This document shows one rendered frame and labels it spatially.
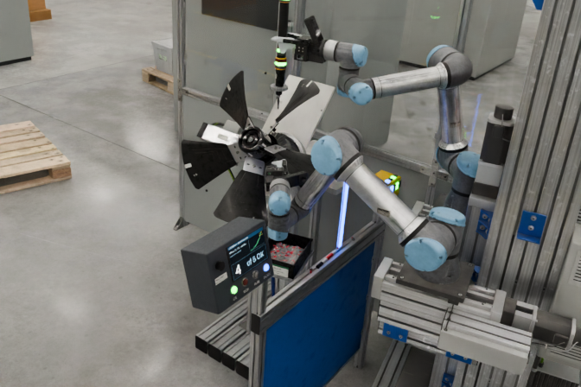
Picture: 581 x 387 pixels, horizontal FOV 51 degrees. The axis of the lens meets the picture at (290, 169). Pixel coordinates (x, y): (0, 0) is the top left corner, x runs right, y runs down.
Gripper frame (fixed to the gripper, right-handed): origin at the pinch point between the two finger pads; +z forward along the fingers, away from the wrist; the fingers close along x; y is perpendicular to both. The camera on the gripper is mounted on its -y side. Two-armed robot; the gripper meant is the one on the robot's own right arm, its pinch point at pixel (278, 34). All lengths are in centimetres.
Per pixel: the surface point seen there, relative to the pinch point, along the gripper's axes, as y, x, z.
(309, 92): 24.4, 12.2, -9.2
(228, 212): 69, -22, 7
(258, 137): 42.8, -2.5, 5.3
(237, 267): 49, -79, -30
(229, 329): 158, 8, 23
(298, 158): 47.3, -2.7, -13.4
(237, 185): 60, -15, 8
